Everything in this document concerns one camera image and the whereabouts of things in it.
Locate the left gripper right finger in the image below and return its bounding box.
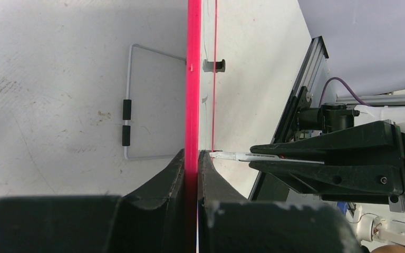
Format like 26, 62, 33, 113
198, 151, 360, 252

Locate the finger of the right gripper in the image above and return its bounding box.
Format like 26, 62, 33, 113
250, 121, 394, 160
249, 161, 403, 202

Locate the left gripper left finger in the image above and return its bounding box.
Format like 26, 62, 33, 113
0, 151, 185, 252

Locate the black and white marker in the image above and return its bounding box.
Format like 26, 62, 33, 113
209, 151, 324, 164

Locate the red framed whiteboard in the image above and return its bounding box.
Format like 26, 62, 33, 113
122, 0, 226, 253

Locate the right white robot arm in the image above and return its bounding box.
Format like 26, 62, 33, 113
249, 104, 405, 212

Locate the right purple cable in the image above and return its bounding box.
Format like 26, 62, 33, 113
318, 77, 371, 107

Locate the aluminium frame rail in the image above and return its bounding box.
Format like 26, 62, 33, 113
248, 36, 329, 201

